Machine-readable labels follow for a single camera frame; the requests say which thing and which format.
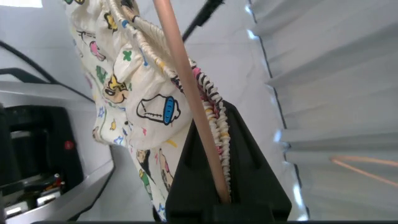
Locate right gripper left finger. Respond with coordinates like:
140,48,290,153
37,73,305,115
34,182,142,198
165,121,224,223

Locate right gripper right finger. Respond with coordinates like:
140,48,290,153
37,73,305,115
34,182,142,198
221,100,293,223

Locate pink clothes hanger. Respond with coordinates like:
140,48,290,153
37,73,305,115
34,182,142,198
152,0,232,205
329,154,398,189

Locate cream printed garment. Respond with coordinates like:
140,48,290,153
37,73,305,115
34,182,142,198
63,0,233,223

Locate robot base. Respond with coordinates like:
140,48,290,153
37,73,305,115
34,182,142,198
0,39,116,224

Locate black clothes rack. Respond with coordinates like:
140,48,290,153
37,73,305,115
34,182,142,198
181,0,225,43

